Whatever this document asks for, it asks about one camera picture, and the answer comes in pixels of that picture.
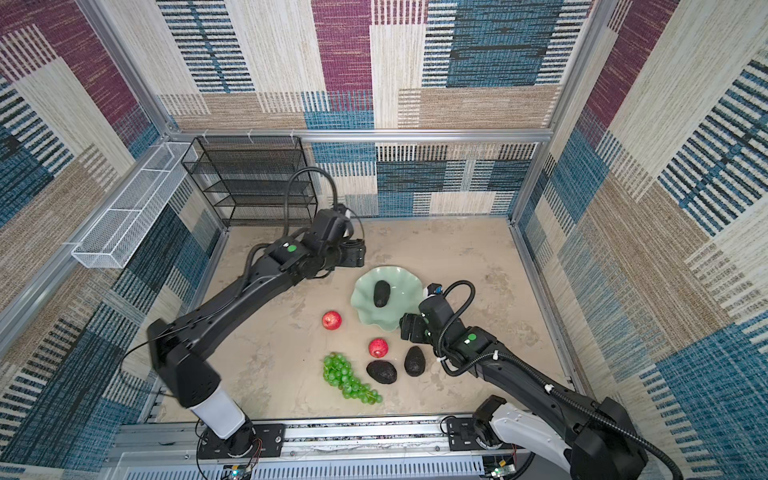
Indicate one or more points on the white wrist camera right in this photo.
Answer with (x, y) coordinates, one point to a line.
(433, 289)

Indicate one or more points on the aluminium mounting rail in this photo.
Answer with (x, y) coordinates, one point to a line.
(388, 447)

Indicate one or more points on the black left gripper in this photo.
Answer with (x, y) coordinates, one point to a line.
(355, 251)

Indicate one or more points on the light green scalloped fruit bowl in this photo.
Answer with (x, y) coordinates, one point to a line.
(406, 292)

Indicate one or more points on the white wire mesh basket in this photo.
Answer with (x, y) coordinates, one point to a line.
(118, 232)

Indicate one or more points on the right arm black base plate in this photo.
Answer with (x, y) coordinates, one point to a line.
(463, 436)

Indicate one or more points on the green fake grape bunch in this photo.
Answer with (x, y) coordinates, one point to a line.
(339, 374)

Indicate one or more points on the dark fake avocado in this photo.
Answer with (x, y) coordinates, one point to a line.
(381, 293)
(415, 362)
(383, 372)

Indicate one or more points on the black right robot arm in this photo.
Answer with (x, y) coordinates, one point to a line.
(587, 438)

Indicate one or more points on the red fake apple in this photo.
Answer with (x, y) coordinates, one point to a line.
(331, 320)
(378, 348)

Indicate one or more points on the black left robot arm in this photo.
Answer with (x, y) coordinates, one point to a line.
(179, 350)

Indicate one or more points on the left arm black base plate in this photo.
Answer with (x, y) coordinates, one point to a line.
(267, 440)

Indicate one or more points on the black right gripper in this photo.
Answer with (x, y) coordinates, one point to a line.
(415, 323)

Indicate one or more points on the black wire shelf rack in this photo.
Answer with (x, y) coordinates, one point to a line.
(245, 179)

